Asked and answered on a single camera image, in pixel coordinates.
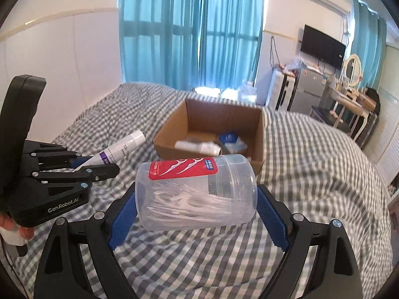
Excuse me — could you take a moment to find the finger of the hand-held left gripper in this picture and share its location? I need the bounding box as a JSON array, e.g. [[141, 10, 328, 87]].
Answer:
[[31, 163, 120, 191], [23, 142, 94, 171]]

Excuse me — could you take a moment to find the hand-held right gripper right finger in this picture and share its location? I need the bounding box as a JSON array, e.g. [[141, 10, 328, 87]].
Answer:
[[257, 184, 364, 299]]

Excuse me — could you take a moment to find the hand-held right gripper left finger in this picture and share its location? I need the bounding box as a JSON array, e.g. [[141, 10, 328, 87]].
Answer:
[[34, 182, 144, 299]]

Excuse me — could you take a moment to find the white cream tube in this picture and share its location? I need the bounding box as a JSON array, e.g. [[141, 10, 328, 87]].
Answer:
[[84, 131, 146, 166]]

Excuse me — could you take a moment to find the clear floss pick jar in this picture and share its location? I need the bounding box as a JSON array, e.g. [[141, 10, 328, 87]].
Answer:
[[135, 154, 259, 231]]

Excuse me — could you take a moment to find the blue tissue pack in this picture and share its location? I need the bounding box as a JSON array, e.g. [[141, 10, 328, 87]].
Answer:
[[217, 131, 250, 156]]

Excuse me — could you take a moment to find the white squeeze bottle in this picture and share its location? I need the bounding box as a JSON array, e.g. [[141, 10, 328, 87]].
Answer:
[[174, 140, 220, 155]]

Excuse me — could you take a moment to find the brown cardboard box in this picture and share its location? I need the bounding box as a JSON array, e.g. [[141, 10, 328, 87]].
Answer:
[[153, 98, 266, 176]]

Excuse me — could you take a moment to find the person's left hand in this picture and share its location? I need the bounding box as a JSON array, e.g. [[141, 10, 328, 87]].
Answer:
[[0, 215, 35, 242]]

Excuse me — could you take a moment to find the grey checkered bed blanket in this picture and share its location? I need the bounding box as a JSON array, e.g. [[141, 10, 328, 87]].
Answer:
[[6, 82, 393, 299]]

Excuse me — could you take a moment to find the wooden chair black seat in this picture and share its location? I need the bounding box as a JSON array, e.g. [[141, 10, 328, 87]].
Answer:
[[310, 95, 345, 128]]

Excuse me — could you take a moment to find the clear water jug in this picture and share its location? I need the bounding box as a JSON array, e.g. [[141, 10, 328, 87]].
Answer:
[[237, 81, 258, 105]]

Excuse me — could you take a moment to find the white hard suitcase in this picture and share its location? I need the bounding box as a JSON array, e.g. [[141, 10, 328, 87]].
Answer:
[[266, 69, 296, 112]]

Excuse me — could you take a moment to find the grey small fridge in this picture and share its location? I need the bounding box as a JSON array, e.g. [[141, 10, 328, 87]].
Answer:
[[288, 68, 326, 119]]

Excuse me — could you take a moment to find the dark hard suitcase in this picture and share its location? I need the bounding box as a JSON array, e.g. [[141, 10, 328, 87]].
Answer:
[[355, 112, 378, 150]]

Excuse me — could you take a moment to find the white dressing table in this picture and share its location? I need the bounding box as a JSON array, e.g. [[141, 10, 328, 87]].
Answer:
[[327, 85, 378, 141]]

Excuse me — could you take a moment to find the flat brown box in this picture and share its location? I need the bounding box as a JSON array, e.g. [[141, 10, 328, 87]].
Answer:
[[358, 95, 376, 111]]

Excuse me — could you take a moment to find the white louvred wardrobe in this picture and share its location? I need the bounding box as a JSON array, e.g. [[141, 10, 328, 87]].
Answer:
[[372, 47, 399, 187]]

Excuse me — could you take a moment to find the wide teal curtain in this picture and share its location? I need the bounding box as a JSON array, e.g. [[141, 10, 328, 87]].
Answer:
[[118, 0, 203, 89]]

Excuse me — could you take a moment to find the black bag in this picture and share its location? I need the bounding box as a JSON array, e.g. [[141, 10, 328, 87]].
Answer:
[[365, 87, 381, 114]]

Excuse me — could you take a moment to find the clear plastic bag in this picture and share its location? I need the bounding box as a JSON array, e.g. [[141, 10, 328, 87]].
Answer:
[[285, 56, 304, 71]]

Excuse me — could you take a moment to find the white oval vanity mirror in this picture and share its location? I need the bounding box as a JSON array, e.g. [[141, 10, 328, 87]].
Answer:
[[341, 54, 364, 88]]

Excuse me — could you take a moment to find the narrow teal window curtain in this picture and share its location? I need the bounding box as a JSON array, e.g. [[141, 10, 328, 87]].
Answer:
[[196, 0, 265, 89]]

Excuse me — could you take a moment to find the teal curtain beside wardrobe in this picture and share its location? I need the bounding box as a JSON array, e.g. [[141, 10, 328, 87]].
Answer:
[[349, 0, 387, 97]]

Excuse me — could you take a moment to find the black wall cable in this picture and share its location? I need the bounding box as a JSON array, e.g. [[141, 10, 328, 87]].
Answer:
[[269, 36, 281, 69]]

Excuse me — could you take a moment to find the black wall television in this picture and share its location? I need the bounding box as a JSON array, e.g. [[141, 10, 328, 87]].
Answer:
[[300, 24, 346, 70]]

